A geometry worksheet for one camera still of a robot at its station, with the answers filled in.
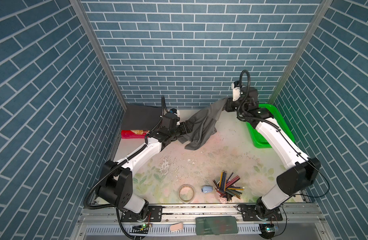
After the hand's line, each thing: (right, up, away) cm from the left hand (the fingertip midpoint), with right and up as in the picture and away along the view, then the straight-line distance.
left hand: (189, 125), depth 84 cm
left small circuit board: (-22, -50, -12) cm, 56 cm away
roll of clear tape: (-2, -37, -3) cm, 37 cm away
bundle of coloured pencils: (+18, -31, -9) cm, 37 cm away
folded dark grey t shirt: (-38, +5, +24) cm, 45 cm away
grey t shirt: (+9, +3, +11) cm, 14 cm away
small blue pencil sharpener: (+10, -34, -5) cm, 36 cm away
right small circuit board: (+37, -50, -14) cm, 64 cm away
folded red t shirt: (-41, -6, +15) cm, 44 cm away
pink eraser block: (-6, -47, -15) cm, 50 cm away
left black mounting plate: (-17, -44, -10) cm, 48 cm away
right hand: (+20, +15, -4) cm, 25 cm away
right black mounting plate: (+32, -43, -11) cm, 55 cm away
